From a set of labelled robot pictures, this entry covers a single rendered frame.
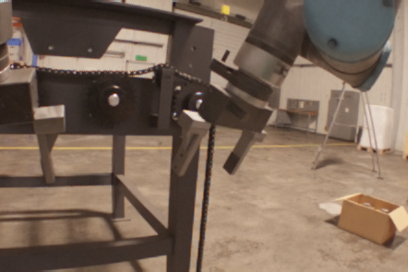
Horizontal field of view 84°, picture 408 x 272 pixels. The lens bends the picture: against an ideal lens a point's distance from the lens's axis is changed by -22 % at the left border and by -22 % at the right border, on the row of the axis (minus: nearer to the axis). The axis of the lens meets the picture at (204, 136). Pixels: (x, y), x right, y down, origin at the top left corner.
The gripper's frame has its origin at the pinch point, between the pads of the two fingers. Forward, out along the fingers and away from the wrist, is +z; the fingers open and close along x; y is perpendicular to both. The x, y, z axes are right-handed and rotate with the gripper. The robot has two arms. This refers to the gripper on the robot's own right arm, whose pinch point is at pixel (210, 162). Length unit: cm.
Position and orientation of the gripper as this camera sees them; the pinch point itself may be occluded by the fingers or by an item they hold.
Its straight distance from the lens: 51.1
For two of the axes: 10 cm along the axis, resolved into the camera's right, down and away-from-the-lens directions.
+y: 5.8, 5.3, -6.2
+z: -4.4, 8.4, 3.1
